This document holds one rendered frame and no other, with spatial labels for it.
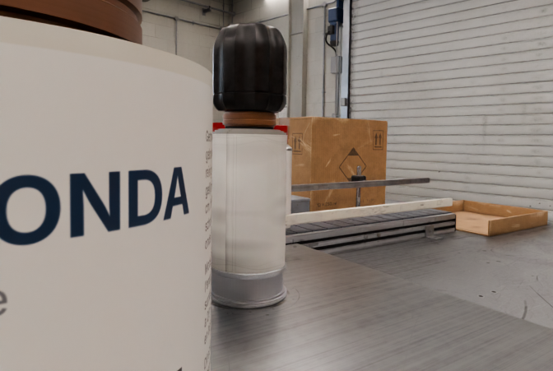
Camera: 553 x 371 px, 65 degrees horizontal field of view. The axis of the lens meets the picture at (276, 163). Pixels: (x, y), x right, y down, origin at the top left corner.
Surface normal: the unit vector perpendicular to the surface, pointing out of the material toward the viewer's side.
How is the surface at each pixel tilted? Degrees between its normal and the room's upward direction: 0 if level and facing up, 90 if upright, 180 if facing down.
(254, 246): 88
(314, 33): 90
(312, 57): 90
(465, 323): 0
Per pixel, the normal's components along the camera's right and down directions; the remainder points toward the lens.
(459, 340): 0.02, -1.00
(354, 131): 0.58, 0.05
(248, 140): 0.03, 0.09
